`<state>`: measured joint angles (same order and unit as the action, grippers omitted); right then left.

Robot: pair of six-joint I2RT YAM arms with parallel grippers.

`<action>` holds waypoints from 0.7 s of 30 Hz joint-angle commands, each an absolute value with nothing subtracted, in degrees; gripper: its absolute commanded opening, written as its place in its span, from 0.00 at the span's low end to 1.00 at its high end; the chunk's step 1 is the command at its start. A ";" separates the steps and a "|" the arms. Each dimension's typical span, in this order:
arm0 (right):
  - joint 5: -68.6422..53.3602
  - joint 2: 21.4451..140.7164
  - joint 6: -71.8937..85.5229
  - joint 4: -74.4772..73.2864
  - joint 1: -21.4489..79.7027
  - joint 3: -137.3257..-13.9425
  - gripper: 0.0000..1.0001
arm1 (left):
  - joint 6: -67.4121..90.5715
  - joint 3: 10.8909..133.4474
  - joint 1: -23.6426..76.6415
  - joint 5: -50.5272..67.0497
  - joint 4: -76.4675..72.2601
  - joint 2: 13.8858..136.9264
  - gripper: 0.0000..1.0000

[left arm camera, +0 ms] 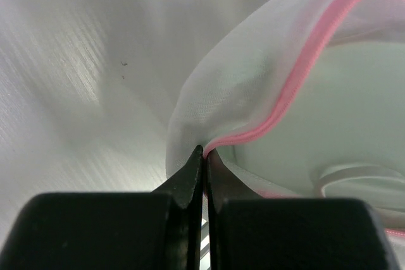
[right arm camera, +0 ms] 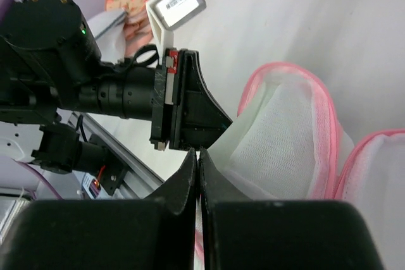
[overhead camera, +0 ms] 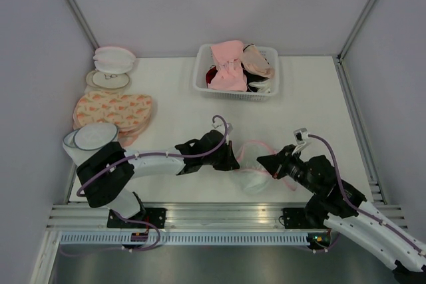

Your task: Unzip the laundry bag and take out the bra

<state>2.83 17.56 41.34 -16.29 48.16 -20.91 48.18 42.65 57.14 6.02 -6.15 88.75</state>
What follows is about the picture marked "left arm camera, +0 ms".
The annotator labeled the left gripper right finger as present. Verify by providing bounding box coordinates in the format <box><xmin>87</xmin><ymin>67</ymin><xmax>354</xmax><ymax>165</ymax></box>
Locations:
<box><xmin>205</xmin><ymin>151</ymin><xmax>399</xmax><ymax>269</ymax></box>

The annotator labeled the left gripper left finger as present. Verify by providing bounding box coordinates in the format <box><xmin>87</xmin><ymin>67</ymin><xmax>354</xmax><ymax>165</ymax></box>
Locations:
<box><xmin>1</xmin><ymin>146</ymin><xmax>203</xmax><ymax>269</ymax></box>

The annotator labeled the mint green bra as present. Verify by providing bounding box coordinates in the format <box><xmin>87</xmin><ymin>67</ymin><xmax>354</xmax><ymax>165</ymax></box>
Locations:
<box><xmin>218</xmin><ymin>41</ymin><xmax>404</xmax><ymax>211</ymax></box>

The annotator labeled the white mesh laundry bag pink zipper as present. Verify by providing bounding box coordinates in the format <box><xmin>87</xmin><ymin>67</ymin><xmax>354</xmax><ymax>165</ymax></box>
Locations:
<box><xmin>166</xmin><ymin>0</ymin><xmax>404</xmax><ymax>236</ymax></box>

